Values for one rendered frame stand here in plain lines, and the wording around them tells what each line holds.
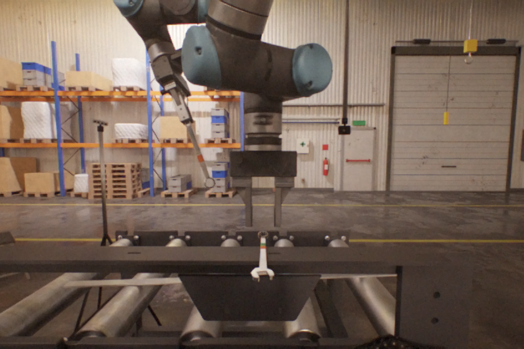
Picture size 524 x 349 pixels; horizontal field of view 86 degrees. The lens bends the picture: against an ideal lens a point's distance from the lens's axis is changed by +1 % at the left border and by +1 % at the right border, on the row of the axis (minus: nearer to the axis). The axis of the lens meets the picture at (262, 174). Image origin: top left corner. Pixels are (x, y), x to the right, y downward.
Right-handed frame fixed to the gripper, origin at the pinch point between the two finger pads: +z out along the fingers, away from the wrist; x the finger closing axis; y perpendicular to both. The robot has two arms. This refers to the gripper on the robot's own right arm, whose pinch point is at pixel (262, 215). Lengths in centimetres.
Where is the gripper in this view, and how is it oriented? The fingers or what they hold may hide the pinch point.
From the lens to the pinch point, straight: 57.8
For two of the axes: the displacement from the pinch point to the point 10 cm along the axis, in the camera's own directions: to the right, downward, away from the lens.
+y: -0.1, 0.9, -10.0
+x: 10.0, 0.0, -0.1
